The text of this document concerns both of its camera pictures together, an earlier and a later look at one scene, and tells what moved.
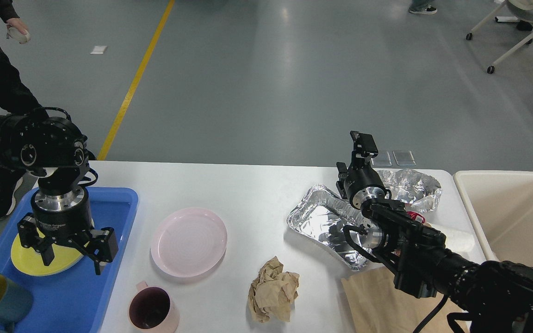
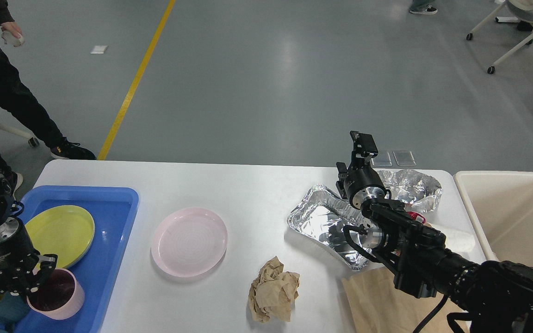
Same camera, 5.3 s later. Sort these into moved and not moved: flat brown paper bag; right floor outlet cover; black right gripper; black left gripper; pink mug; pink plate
Moved: black left gripper; pink mug
Not moved: flat brown paper bag; right floor outlet cover; black right gripper; pink plate
